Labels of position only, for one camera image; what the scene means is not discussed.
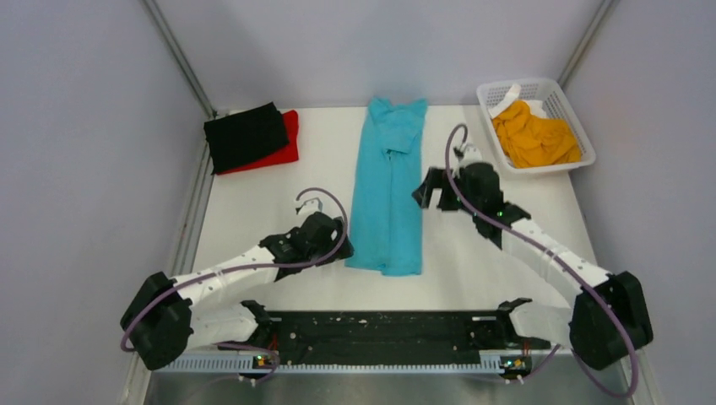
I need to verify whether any aluminium frame post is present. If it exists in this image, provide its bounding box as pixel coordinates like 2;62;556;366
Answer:
557;0;620;89
139;0;217;118

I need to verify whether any white cable duct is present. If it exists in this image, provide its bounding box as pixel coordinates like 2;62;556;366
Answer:
157;351;532;375

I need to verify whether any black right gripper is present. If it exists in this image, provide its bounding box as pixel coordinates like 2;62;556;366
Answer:
413;166;481;217

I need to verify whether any folded black t-shirt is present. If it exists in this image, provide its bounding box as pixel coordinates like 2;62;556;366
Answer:
203;102;289;175

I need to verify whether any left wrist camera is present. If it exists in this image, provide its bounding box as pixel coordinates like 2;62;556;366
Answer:
296;197;323;216

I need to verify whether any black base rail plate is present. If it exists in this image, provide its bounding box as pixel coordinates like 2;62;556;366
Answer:
247;310;551;366

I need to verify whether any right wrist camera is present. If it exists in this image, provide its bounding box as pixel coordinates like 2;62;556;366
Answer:
453;143;484;167

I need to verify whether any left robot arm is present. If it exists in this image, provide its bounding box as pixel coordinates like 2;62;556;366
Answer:
120;212;353;370

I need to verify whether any white plastic basket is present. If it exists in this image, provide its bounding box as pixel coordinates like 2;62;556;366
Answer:
476;78;596;176

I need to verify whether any white cloth in basket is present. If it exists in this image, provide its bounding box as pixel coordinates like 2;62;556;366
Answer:
488;84;548;119

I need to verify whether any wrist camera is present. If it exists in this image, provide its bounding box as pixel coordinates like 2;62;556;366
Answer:
453;143;484;167
296;197;323;216

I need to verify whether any orange t-shirt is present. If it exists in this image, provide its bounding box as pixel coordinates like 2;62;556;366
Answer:
491;100;582;169

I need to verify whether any cyan t-shirt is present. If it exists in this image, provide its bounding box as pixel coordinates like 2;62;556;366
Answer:
345;97;428;277

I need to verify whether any folded red t-shirt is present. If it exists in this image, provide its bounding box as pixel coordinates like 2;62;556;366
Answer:
218;110;301;176

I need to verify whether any right aluminium frame post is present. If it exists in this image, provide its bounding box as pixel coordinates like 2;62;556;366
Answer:
557;0;620;89

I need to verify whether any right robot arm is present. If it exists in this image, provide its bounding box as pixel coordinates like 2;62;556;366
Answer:
412;162;654;370

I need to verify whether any left aluminium frame post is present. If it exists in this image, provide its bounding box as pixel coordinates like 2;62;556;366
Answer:
139;0;217;118

